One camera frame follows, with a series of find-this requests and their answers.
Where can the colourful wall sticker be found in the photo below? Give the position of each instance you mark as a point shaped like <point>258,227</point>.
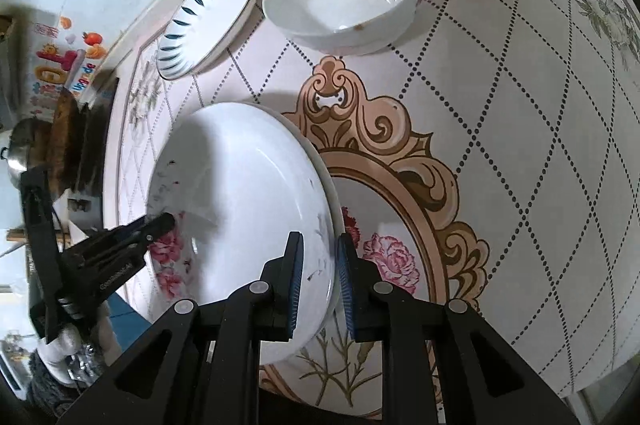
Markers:
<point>60,65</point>

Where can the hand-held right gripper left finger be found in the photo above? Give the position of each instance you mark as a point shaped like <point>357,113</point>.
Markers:
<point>296,285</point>

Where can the white plate blue leaf pattern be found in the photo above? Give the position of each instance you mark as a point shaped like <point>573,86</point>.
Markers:
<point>210,15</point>

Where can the dark wok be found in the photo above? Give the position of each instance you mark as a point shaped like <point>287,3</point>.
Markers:
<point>62,145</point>

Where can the black induction cooker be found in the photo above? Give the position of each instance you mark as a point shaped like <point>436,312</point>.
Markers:
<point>95,145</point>

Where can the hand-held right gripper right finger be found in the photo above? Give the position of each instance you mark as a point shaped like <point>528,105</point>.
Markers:
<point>346,290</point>

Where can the large white floral plate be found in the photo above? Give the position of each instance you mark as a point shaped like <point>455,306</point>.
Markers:
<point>240,185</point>

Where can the steel pot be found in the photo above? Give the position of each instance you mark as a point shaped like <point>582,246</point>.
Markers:
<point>22,150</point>

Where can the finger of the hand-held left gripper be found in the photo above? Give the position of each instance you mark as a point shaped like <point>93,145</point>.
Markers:
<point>150,229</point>

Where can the person's left hand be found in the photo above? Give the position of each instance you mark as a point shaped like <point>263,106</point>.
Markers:
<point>70,347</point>

